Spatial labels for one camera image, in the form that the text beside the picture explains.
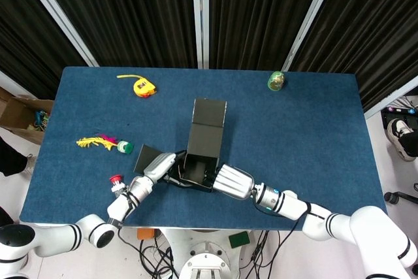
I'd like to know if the feather shuttlecock green base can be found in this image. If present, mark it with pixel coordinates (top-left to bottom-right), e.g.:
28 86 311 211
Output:
76 133 135 155

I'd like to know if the white robot torso base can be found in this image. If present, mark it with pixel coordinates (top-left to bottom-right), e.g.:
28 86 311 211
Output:
161 228 254 279

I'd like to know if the white frame post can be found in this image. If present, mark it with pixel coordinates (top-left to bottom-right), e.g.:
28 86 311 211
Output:
282 0 342 73
0 69 37 100
191 0 210 70
14 0 99 67
364 74 418 120

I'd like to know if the orange block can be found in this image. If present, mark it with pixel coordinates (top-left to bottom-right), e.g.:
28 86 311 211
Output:
137 227 156 240

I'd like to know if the black cardboard box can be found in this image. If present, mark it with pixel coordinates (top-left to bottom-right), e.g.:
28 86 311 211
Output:
133 97 229 194

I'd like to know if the black chair base caster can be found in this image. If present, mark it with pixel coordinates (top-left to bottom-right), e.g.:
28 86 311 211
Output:
383 190 418 206

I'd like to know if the yellow tape measure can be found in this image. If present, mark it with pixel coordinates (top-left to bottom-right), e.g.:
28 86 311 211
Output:
116 74 157 99

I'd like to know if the black floor cable bundle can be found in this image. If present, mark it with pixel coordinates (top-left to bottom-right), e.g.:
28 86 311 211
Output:
246 229 281 279
138 229 180 279

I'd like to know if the white and black sneaker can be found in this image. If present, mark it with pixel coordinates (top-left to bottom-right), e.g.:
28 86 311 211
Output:
385 118 417 162

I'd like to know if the blue table mat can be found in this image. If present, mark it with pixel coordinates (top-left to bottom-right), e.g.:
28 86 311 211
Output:
18 65 391 233

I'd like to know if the brown cardboard storage box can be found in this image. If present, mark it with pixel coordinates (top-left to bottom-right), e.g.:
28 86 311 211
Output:
0 86 55 145

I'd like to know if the black pleated curtain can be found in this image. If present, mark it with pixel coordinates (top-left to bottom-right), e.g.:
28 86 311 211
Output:
208 0 337 71
0 0 88 100
289 0 418 113
32 0 199 69

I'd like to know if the colourful toys pile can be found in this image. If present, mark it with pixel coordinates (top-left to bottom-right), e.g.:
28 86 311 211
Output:
27 110 50 132

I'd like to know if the green block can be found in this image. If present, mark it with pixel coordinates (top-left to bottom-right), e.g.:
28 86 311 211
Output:
228 231 251 250

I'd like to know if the black trouser leg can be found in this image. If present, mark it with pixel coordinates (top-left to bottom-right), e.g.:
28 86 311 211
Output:
0 137 29 178
0 205 16 226
400 130 418 157

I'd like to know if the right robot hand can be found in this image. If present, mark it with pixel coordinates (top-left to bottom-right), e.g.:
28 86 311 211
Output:
201 163 256 200

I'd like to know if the grey shoe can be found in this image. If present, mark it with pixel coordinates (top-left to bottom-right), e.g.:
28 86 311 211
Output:
23 154 35 176

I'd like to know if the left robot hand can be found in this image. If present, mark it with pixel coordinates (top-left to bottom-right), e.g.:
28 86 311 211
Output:
142 150 191 189

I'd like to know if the green nesting doll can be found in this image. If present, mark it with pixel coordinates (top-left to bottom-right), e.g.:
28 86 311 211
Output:
266 70 285 91

